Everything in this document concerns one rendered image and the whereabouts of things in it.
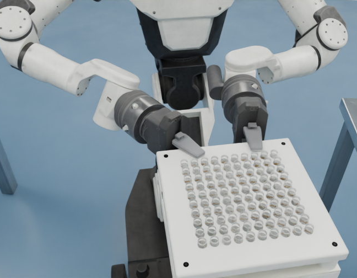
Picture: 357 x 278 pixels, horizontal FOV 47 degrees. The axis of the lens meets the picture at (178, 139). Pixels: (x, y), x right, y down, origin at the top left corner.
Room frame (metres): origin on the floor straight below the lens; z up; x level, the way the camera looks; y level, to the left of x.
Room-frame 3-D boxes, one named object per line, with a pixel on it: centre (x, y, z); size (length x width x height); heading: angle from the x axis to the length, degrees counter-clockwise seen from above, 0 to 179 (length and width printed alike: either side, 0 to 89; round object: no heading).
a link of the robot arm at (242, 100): (0.64, -0.14, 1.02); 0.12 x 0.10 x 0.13; 1
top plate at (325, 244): (0.42, -0.10, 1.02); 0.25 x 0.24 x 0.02; 99
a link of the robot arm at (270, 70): (0.80, -0.17, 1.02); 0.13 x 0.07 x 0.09; 117
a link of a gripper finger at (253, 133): (0.55, -0.14, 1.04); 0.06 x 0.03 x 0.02; 1
